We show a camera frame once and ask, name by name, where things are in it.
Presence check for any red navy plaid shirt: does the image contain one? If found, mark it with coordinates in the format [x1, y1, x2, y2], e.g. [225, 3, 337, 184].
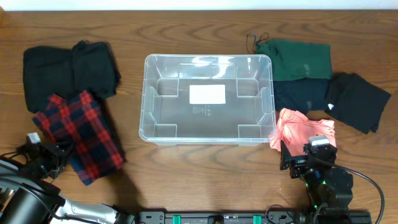
[32, 90, 124, 185]

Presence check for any black garment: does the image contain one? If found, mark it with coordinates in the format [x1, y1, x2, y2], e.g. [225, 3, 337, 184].
[22, 40, 120, 113]
[325, 72, 391, 134]

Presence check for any green garment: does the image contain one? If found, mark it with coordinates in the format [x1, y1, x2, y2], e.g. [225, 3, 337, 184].
[246, 32, 333, 82]

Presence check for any clear plastic storage container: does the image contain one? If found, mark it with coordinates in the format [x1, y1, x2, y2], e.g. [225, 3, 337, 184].
[139, 54, 276, 146]

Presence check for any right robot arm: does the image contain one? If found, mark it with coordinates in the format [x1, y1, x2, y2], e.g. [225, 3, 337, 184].
[280, 136, 353, 223]

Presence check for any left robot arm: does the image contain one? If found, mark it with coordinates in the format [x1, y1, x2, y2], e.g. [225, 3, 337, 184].
[1, 142, 137, 224]

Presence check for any white label in container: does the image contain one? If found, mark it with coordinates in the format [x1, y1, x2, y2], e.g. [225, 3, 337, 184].
[189, 85, 226, 105]

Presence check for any pink crumpled garment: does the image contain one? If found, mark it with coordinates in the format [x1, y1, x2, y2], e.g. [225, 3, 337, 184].
[270, 108, 336, 156]

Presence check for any dark navy folded garment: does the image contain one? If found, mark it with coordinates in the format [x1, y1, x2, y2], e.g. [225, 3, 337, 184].
[273, 78, 329, 114]

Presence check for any black mounting rail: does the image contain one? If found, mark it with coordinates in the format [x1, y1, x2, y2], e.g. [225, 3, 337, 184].
[134, 210, 372, 224]

